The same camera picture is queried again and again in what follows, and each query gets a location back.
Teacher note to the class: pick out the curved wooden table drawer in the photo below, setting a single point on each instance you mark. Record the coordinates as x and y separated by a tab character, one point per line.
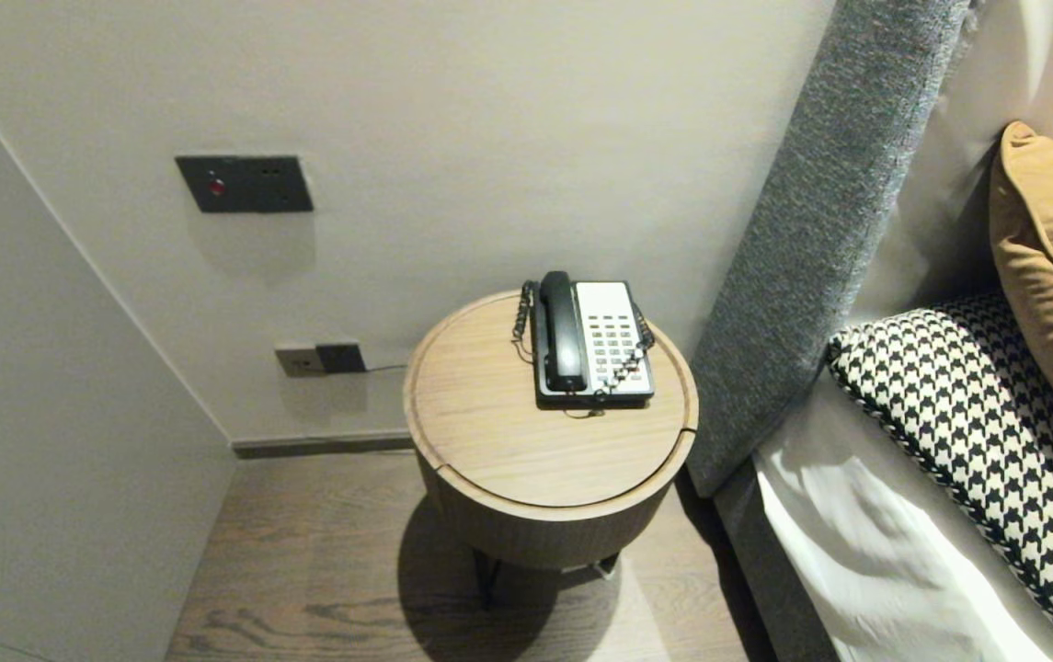
563	538

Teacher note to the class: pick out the black white houndstooth pillow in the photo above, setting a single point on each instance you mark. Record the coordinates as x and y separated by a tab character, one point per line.
995	441

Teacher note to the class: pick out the grey upholstered bed headboard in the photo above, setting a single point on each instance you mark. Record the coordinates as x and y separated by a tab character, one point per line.
820	230

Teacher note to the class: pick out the white bed pillow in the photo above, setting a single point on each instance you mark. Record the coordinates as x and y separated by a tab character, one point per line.
1013	64

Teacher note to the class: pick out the wall skirting board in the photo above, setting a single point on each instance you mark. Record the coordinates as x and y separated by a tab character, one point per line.
324	446

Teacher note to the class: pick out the dark grey wall socket plate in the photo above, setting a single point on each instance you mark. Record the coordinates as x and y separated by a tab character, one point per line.
342	358

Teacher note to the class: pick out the black and white desk telephone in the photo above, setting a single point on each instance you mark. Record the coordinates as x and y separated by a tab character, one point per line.
613	333

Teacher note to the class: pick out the black telephone handset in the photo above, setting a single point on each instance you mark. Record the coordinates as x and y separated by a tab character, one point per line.
563	333

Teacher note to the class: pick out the dark wall switch panel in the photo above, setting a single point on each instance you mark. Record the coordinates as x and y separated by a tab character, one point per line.
246	184

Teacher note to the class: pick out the round wooden side table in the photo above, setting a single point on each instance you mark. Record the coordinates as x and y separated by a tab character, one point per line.
508	432

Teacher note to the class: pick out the white bed sheet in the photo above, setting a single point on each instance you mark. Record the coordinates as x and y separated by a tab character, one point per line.
857	552

